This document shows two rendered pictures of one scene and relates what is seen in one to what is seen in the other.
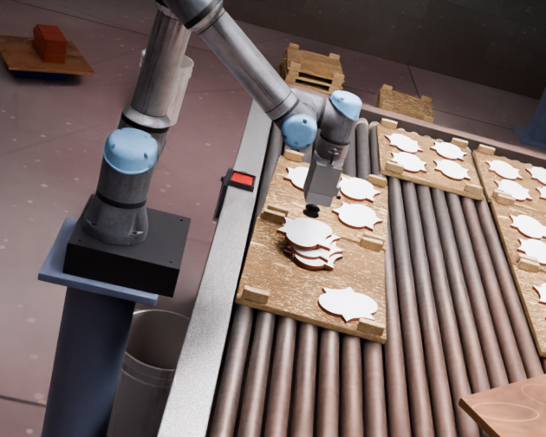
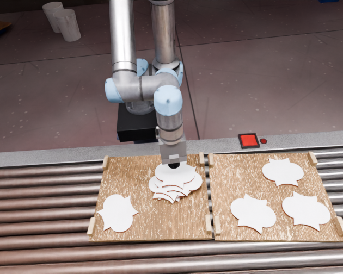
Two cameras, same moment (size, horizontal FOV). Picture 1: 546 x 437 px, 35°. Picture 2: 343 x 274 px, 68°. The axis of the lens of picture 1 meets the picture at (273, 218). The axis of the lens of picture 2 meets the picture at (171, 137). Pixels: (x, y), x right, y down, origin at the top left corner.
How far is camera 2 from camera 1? 206 cm
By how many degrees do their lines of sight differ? 74
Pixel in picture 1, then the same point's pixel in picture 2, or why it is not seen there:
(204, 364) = (56, 157)
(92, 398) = not seen: hidden behind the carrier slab
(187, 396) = (34, 155)
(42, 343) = not seen: hidden behind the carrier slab
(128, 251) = (123, 112)
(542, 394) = not seen: outside the picture
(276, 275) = (136, 171)
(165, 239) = (141, 121)
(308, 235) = (170, 174)
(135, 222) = (132, 104)
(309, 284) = (134, 189)
